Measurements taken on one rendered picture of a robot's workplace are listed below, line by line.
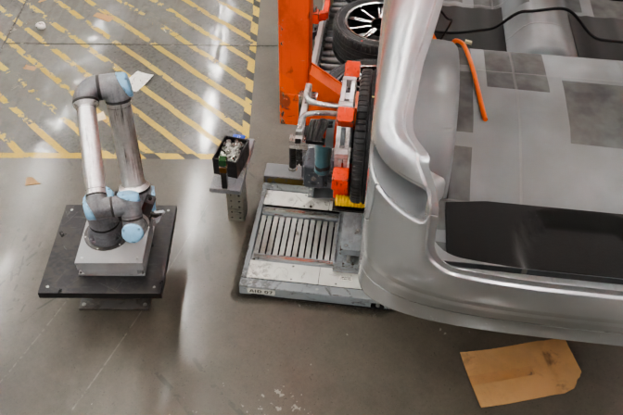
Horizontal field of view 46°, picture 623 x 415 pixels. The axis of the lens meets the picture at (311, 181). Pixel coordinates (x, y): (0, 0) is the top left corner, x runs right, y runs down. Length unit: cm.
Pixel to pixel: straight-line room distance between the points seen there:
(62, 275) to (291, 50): 162
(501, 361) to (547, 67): 151
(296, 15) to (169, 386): 193
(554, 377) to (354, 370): 98
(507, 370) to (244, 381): 130
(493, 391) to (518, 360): 23
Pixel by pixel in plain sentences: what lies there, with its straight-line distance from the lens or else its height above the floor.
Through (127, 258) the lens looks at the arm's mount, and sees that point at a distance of 371.
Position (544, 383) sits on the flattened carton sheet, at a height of 1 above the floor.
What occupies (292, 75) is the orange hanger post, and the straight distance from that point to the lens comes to 395.
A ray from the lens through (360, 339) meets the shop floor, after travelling 383.
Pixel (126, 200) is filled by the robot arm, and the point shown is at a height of 96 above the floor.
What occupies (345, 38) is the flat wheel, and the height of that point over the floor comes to 49.
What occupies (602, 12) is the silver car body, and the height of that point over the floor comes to 79.
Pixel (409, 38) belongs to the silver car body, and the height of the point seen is 173.
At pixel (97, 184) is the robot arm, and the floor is 99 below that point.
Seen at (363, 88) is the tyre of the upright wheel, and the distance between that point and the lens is 335.
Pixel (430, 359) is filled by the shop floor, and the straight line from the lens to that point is 381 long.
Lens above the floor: 318
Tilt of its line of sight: 44 degrees down
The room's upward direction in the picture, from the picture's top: 1 degrees clockwise
